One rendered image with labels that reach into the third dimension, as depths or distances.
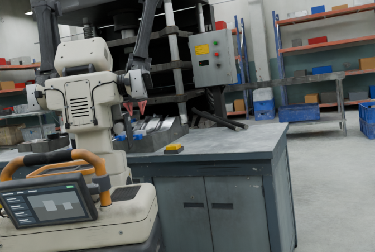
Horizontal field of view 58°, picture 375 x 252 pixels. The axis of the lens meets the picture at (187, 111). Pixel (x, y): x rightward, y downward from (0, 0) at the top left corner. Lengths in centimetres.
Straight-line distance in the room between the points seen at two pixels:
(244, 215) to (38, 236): 96
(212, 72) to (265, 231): 126
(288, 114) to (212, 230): 379
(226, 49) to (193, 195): 116
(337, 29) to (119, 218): 758
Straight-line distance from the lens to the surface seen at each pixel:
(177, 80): 250
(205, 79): 256
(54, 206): 109
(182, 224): 189
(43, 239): 119
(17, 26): 1129
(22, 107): 758
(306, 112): 541
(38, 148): 250
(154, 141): 182
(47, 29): 174
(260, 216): 173
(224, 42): 251
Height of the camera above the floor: 117
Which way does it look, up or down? 6 degrees down
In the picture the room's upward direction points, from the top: 8 degrees counter-clockwise
